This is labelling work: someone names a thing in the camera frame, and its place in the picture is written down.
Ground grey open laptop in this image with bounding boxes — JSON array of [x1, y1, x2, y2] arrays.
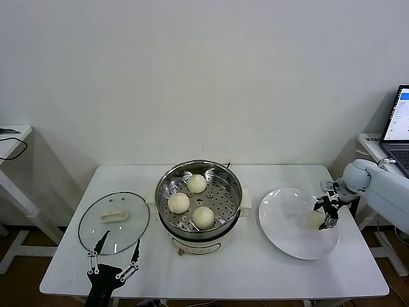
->
[[379, 84, 409, 177]]

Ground black looped cable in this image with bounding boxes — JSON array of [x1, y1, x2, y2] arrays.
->
[[0, 136, 29, 161]]

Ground white side table with laptop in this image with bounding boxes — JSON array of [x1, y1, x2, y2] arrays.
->
[[357, 132, 409, 278]]

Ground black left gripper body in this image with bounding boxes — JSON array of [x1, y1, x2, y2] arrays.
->
[[83, 262, 124, 307]]

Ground white steamed baozi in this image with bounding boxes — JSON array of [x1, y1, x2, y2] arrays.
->
[[186, 174, 208, 194], [167, 193, 190, 214], [191, 206, 215, 230], [305, 210, 323, 230]]

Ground round white plate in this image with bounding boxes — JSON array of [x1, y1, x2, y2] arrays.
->
[[258, 187, 341, 260]]

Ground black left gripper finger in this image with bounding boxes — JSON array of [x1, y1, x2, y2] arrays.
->
[[86, 230, 111, 275], [114, 239, 142, 283]]

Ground perforated stainless steel steamer basket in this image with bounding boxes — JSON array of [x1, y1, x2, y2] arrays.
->
[[155, 159, 243, 236]]

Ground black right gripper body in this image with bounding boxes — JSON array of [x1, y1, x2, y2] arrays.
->
[[321, 191, 342, 221]]

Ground white side table with cable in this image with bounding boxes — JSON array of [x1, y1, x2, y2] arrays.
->
[[0, 123, 63, 275]]

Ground cream electric cooking pot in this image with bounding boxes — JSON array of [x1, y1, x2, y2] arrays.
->
[[146, 187, 252, 256]]

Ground round glass pot lid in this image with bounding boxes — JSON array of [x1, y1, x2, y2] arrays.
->
[[78, 191, 151, 256]]

